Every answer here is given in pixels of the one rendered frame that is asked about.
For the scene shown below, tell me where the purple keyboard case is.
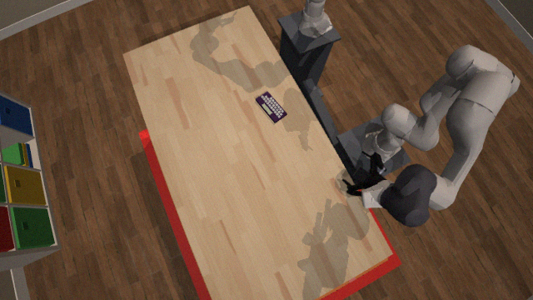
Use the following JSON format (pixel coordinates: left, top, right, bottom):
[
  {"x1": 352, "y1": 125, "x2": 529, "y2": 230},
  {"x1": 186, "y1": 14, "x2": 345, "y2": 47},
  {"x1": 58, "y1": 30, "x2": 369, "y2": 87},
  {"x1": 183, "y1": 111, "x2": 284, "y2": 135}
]
[{"x1": 256, "y1": 92, "x2": 287, "y2": 123}]

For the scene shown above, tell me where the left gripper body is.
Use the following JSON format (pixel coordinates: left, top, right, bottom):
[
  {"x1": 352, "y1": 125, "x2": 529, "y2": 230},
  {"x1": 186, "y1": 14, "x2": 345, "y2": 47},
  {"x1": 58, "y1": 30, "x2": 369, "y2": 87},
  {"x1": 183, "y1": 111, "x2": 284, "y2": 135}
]
[{"x1": 364, "y1": 172, "x2": 386, "y2": 189}]

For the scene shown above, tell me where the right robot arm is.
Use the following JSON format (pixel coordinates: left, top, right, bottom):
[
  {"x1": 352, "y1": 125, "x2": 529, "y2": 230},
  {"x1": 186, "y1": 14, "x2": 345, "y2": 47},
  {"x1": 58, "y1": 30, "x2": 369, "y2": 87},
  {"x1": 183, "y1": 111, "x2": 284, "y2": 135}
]
[{"x1": 299, "y1": 0, "x2": 332, "y2": 38}]

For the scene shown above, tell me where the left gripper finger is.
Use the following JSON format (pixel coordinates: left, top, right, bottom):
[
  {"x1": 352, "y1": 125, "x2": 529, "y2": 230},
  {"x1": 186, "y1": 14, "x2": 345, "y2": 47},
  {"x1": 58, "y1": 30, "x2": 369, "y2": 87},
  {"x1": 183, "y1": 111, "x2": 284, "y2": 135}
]
[
  {"x1": 342, "y1": 179, "x2": 367, "y2": 196},
  {"x1": 362, "y1": 151, "x2": 386, "y2": 177}
]

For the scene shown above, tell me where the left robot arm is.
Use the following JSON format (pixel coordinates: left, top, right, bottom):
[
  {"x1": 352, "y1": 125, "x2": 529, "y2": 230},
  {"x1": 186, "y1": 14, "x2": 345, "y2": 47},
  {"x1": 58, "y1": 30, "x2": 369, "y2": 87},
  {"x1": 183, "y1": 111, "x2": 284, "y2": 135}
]
[{"x1": 361, "y1": 44, "x2": 521, "y2": 228}]

